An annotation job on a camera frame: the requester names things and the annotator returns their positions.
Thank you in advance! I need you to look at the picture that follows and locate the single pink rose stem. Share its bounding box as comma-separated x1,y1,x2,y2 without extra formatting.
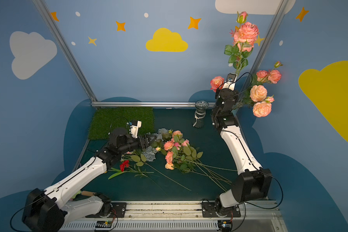
210,76,224,92

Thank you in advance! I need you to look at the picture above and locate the pale pink rose spray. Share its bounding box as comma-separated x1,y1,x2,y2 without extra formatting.
235,85,275,118

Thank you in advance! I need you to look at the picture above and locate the salmon pink rose cluster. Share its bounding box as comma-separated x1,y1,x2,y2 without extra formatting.
224,12,260,75

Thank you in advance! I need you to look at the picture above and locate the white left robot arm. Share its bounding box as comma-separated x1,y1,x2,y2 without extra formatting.
20,126,156,232

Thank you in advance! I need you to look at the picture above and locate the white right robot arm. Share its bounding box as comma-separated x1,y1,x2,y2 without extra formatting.
211,89,274,217

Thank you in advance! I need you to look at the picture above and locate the clear glass vase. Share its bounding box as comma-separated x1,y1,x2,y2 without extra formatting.
192,100,209,128

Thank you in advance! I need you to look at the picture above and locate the red carnation flower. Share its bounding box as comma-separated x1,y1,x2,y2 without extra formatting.
119,160,130,172

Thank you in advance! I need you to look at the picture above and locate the green artificial grass mat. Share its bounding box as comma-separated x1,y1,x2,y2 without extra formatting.
88,107,155,140

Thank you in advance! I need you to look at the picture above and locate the grey blue artificial flower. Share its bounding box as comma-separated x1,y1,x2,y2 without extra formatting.
142,128,171,162

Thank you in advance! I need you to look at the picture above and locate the pile of pink roses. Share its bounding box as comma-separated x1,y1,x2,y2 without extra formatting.
164,130,236,191

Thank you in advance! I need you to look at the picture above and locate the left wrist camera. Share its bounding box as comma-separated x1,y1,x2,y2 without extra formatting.
127,120,142,138

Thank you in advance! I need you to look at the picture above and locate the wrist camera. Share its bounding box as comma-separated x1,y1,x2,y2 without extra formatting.
127,120,142,138
221,73,237,90

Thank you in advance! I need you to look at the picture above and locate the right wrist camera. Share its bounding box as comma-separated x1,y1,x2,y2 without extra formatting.
221,73,237,90

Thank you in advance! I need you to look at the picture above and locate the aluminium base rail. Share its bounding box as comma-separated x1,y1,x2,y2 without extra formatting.
61,200,288,232

